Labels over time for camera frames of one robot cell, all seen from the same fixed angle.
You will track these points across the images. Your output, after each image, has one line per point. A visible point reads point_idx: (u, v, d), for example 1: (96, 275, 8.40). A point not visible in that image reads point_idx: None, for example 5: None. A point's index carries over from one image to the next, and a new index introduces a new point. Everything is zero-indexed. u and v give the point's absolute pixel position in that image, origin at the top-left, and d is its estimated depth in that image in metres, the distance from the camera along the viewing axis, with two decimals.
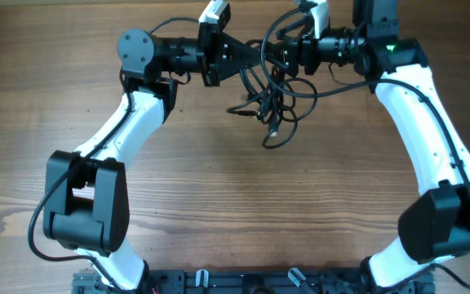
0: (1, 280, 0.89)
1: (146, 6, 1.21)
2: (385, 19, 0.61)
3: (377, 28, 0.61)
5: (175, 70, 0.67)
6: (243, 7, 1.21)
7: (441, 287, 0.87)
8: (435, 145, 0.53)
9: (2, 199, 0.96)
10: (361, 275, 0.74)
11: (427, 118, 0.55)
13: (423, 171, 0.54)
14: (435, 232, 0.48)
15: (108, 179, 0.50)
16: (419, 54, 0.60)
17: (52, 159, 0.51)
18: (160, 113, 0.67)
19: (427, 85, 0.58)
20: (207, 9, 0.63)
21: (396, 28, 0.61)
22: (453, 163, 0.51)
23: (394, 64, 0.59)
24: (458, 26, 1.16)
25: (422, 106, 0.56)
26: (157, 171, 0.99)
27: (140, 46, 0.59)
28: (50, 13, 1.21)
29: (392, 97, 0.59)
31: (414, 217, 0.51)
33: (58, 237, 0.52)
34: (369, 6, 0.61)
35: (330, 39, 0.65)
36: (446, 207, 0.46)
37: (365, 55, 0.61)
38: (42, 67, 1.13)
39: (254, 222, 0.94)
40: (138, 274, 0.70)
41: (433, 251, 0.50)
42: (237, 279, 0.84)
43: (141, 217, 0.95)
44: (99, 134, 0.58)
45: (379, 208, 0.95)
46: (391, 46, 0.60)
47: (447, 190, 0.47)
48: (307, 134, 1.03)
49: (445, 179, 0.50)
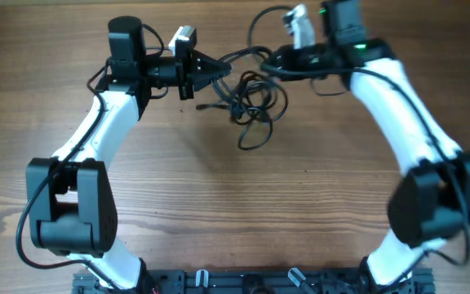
0: (1, 280, 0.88)
1: (145, 6, 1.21)
2: (352, 24, 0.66)
3: (346, 33, 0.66)
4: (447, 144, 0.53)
5: (156, 85, 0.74)
6: (243, 6, 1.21)
7: (441, 287, 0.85)
8: (410, 128, 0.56)
9: (2, 199, 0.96)
10: (361, 278, 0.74)
11: (401, 102, 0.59)
13: (404, 155, 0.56)
14: (422, 209, 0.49)
15: (90, 180, 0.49)
16: (387, 51, 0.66)
17: (30, 167, 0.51)
18: (136, 110, 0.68)
19: (396, 77, 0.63)
20: (178, 33, 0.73)
21: (363, 29, 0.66)
22: (428, 142, 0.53)
23: (364, 61, 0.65)
24: (451, 30, 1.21)
25: (395, 94, 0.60)
26: (156, 171, 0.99)
27: (118, 51, 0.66)
28: (51, 13, 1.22)
29: (365, 88, 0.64)
31: (400, 201, 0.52)
33: (48, 245, 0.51)
34: (334, 17, 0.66)
35: (308, 55, 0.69)
36: (427, 181, 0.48)
37: (338, 56, 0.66)
38: (42, 67, 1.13)
39: (253, 223, 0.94)
40: (135, 272, 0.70)
41: (423, 233, 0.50)
42: (237, 279, 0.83)
43: (140, 217, 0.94)
44: (74, 137, 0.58)
45: (379, 207, 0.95)
46: (361, 45, 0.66)
47: (427, 167, 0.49)
48: (306, 134, 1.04)
49: (423, 156, 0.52)
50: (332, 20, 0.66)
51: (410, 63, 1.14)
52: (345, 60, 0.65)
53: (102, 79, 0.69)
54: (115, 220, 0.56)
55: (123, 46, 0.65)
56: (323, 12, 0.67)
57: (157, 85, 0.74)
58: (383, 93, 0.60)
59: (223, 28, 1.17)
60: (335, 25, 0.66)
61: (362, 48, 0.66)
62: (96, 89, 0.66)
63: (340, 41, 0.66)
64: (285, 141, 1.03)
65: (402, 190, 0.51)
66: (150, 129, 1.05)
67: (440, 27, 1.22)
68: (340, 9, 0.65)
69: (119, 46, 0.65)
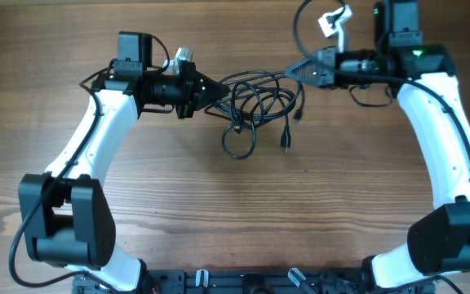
0: (1, 280, 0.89)
1: (146, 6, 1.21)
2: (407, 28, 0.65)
3: (400, 37, 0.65)
4: None
5: (158, 101, 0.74)
6: (243, 6, 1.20)
7: (441, 287, 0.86)
8: (454, 159, 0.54)
9: (2, 199, 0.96)
10: (361, 273, 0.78)
11: (450, 128, 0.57)
13: (441, 180, 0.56)
14: (447, 247, 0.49)
15: (83, 201, 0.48)
16: (446, 60, 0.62)
17: (23, 184, 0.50)
18: (134, 109, 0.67)
19: (451, 95, 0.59)
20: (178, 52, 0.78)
21: (419, 37, 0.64)
22: None
23: (419, 70, 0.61)
24: None
25: (445, 117, 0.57)
26: (156, 171, 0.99)
27: (126, 52, 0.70)
28: (51, 12, 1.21)
29: (414, 101, 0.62)
31: (426, 230, 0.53)
33: (45, 259, 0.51)
34: (390, 20, 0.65)
35: (353, 61, 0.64)
36: (462, 224, 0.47)
37: (389, 59, 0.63)
38: (42, 67, 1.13)
39: (253, 223, 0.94)
40: (135, 275, 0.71)
41: (441, 265, 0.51)
42: (237, 279, 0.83)
43: (141, 217, 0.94)
44: (68, 149, 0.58)
45: (379, 208, 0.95)
46: (418, 51, 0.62)
47: (463, 208, 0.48)
48: (307, 134, 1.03)
49: (463, 194, 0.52)
50: (388, 21, 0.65)
51: None
52: (397, 62, 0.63)
53: (99, 77, 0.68)
54: (112, 229, 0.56)
55: (130, 45, 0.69)
56: (376, 15, 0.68)
57: (160, 101, 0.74)
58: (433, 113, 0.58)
59: (223, 28, 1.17)
60: (389, 28, 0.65)
61: (419, 55, 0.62)
62: (92, 87, 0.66)
63: (393, 45, 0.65)
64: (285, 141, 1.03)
65: (432, 221, 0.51)
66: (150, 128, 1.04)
67: None
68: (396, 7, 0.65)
69: (127, 45, 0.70)
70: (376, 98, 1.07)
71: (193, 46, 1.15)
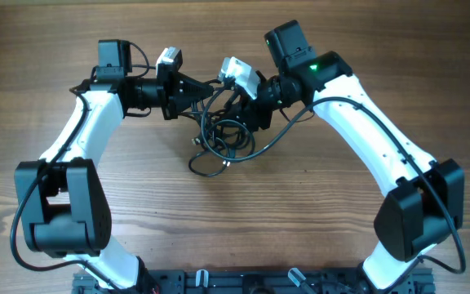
0: (1, 280, 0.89)
1: (146, 7, 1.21)
2: (299, 48, 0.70)
3: (296, 57, 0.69)
4: (422, 158, 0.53)
5: (139, 105, 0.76)
6: (243, 7, 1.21)
7: (441, 287, 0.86)
8: (381, 149, 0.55)
9: (2, 199, 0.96)
10: (361, 283, 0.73)
11: (367, 122, 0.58)
13: (382, 178, 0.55)
14: (407, 229, 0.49)
15: (79, 177, 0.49)
16: (342, 66, 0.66)
17: (18, 171, 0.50)
18: (119, 108, 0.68)
19: (357, 92, 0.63)
20: (162, 54, 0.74)
21: (312, 51, 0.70)
22: (404, 159, 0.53)
23: (321, 82, 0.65)
24: (454, 26, 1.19)
25: (359, 113, 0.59)
26: (156, 171, 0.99)
27: (107, 57, 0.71)
28: (51, 13, 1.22)
29: (332, 113, 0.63)
31: (385, 220, 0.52)
33: (43, 248, 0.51)
34: (281, 45, 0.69)
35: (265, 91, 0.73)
36: (410, 202, 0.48)
37: (294, 81, 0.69)
38: (42, 67, 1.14)
39: (252, 223, 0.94)
40: (135, 271, 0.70)
41: (414, 247, 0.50)
42: (237, 280, 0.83)
43: (141, 217, 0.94)
44: (60, 139, 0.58)
45: (379, 207, 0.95)
46: (314, 66, 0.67)
47: (404, 189, 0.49)
48: (307, 134, 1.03)
49: (401, 176, 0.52)
50: (280, 46, 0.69)
51: (412, 63, 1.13)
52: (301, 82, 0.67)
53: (82, 82, 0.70)
54: (108, 217, 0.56)
55: (109, 51, 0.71)
56: (268, 45, 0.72)
57: (140, 105, 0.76)
58: (347, 114, 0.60)
59: (223, 28, 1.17)
60: (284, 53, 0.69)
61: (316, 68, 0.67)
62: (78, 90, 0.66)
63: (291, 65, 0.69)
64: (285, 141, 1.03)
65: (384, 211, 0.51)
66: (150, 128, 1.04)
67: (442, 23, 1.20)
68: (285, 36, 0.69)
69: (107, 52, 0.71)
70: (376, 97, 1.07)
71: (193, 46, 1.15)
